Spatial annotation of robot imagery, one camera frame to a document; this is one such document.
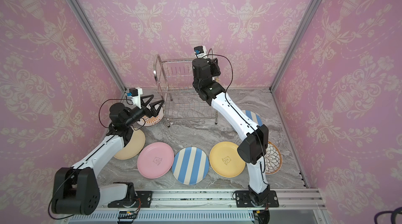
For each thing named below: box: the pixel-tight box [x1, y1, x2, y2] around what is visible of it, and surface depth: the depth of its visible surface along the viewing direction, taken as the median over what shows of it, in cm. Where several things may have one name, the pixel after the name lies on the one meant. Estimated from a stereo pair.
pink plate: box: [137, 141, 175, 179], surface depth 89 cm
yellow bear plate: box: [208, 141, 247, 178], surface depth 87 cm
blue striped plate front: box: [171, 146, 210, 186], surface depth 86 cm
